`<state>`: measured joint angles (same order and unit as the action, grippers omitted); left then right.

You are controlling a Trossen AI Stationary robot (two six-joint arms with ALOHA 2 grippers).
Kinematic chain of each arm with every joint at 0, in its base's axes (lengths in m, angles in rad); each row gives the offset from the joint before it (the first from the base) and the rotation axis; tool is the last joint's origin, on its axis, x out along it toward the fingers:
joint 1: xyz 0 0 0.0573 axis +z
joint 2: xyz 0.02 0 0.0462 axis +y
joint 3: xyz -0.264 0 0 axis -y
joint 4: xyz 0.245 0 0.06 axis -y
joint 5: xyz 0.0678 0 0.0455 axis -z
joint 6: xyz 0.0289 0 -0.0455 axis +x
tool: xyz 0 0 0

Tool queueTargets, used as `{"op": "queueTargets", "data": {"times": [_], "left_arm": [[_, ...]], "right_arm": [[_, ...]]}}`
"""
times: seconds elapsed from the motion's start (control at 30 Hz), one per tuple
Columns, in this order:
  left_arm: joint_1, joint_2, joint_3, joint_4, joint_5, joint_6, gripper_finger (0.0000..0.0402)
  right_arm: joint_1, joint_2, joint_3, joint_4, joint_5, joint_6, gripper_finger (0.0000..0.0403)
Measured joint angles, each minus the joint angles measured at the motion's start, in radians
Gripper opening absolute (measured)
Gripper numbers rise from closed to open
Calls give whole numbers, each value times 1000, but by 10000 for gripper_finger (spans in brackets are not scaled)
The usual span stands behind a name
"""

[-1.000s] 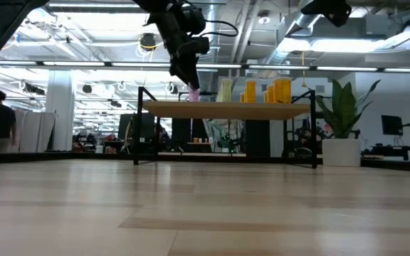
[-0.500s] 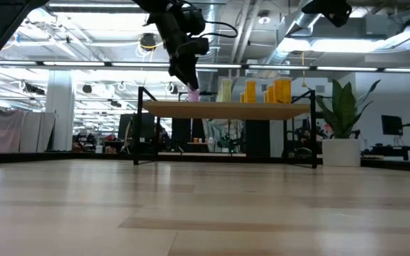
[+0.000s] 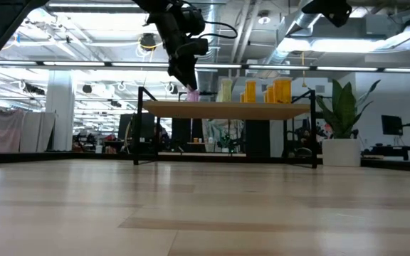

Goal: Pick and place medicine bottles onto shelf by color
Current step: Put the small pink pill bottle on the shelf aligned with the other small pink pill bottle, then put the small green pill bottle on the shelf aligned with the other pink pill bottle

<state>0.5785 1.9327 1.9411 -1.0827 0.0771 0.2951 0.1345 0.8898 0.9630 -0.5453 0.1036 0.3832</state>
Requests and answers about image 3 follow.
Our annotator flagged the pale yellow-green pill bottle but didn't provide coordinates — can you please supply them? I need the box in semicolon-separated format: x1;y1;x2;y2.
220;78;233;103

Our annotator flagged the black aluminium rig frame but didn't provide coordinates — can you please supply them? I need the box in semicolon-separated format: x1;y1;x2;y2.
0;151;410;174

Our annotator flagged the pink pill bottle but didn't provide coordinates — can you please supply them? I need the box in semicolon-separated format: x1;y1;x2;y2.
186;88;201;103

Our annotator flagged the black desk monitor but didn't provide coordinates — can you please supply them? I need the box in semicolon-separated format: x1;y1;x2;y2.
381;114;404;136

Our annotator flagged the bright ceiling light panel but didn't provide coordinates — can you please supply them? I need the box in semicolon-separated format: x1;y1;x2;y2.
279;37;384;54

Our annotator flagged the white curtain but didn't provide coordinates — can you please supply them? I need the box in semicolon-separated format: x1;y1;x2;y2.
0;109;56;153

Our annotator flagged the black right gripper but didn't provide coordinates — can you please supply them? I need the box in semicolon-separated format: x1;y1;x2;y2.
301;0;353;28

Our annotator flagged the green plant in white pot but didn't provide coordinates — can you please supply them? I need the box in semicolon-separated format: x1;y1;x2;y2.
315;78;382;167

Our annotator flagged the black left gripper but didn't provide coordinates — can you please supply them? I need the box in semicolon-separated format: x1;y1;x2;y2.
133;0;199;91

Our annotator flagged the white column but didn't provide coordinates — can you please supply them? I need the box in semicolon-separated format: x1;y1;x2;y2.
45;70;75;152

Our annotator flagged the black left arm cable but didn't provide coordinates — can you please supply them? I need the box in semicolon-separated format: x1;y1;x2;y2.
190;19;238;40

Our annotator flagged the small orange pill bottle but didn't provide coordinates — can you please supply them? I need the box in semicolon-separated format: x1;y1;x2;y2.
244;79;258;104

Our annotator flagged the wooden shelf with black frame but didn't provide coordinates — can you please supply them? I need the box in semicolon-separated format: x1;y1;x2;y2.
132;86;318;169

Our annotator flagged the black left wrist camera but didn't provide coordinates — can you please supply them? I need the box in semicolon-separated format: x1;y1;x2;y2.
180;6;209;57

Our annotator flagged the black hanging spotlight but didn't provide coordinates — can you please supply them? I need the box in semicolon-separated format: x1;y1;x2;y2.
140;33;157;51

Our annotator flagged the black low desk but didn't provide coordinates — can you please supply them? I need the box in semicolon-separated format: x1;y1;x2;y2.
360;142;410;161

